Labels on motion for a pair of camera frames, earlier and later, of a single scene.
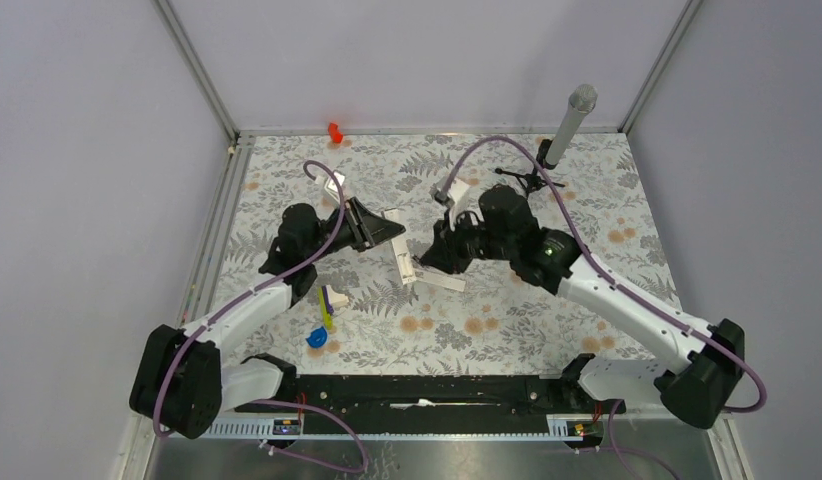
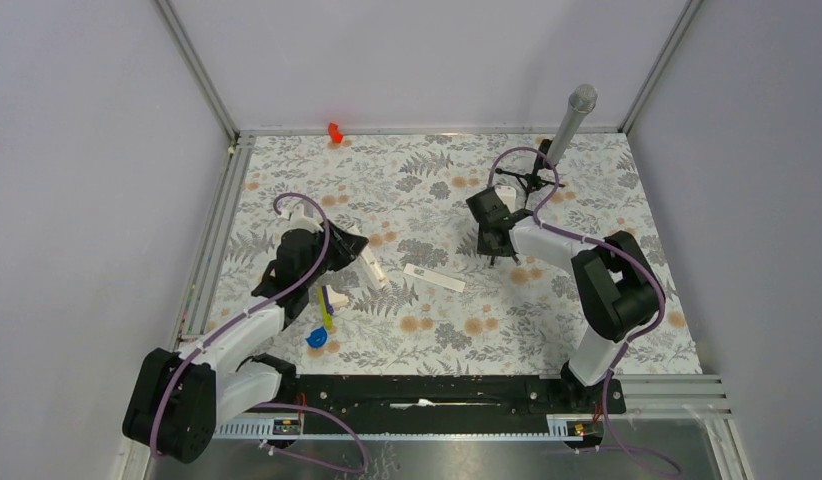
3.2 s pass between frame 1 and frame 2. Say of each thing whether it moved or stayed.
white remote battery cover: stayed
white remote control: moved
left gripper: moved
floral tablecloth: stayed
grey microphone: stayed
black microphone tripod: stayed
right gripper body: moved
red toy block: stayed
